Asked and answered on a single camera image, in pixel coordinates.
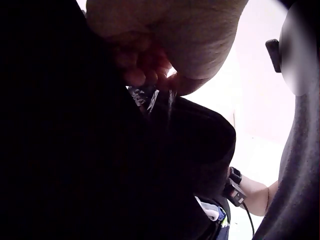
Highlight black fabric bag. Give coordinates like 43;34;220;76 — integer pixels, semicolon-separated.
0;0;237;240

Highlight person's body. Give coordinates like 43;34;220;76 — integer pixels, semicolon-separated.
252;90;320;240

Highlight person's left fingers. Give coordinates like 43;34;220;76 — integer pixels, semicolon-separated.
111;42;175;88

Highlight black wrist band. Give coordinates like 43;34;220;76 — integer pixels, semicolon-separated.
222;166;247;207

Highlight white blue yellow packet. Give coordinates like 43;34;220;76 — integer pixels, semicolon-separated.
194;196;231;240

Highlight person's left thumb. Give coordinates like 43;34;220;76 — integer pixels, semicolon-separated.
166;64;220;97

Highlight person's left hand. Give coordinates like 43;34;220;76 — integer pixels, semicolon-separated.
84;0;249;97

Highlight clear plastic packet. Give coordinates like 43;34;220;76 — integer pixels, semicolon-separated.
127;85;180;123

